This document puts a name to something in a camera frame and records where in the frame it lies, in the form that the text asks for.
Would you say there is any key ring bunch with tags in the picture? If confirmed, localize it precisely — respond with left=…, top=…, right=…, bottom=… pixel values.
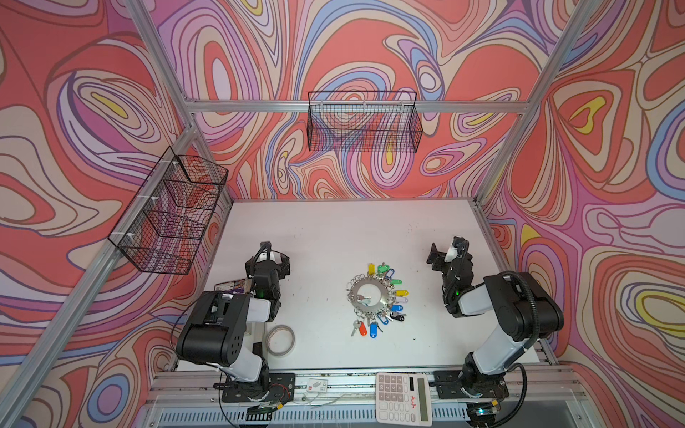
left=344, top=260, right=410, bottom=341

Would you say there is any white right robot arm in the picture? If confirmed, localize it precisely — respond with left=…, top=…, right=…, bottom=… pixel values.
left=426, top=236, right=565, bottom=378

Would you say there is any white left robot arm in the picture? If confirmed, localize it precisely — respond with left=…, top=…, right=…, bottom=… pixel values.
left=176, top=241, right=291, bottom=387

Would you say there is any white tape roll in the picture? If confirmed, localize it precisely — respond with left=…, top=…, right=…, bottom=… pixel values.
left=267, top=325, right=295, bottom=357

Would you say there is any white calculator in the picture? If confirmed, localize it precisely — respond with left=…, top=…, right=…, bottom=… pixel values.
left=375, top=372, right=433, bottom=427

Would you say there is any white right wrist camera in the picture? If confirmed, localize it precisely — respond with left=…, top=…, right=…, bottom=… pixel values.
left=444, top=243, right=468, bottom=263

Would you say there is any black wire basket left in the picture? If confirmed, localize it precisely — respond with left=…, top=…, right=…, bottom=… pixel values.
left=108, top=148, right=228, bottom=275

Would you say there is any black wire basket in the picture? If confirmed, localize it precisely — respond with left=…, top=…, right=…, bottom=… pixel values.
left=108, top=148, right=228, bottom=275
left=307, top=89, right=424, bottom=153

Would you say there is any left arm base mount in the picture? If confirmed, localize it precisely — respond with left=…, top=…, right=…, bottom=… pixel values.
left=215, top=366, right=296, bottom=413

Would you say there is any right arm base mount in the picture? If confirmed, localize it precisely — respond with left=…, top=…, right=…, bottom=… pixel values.
left=429, top=353, right=528, bottom=427

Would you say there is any black wire basket back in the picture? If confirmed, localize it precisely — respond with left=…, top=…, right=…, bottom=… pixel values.
left=307, top=89, right=424, bottom=153

